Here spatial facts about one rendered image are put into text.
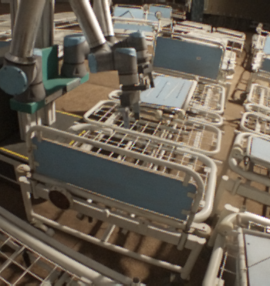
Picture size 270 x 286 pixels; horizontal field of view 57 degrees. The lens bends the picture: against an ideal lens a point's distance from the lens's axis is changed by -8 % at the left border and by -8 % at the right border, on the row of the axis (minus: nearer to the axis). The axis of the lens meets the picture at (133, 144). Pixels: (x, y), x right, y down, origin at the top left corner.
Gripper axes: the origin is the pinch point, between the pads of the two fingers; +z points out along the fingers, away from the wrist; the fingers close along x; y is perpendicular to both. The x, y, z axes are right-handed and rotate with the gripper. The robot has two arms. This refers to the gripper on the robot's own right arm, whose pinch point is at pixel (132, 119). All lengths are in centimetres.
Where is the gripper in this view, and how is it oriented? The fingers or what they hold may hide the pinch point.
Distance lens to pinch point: 127.8
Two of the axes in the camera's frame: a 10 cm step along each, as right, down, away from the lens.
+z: 0.9, 9.4, 3.4
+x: -3.7, 3.5, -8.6
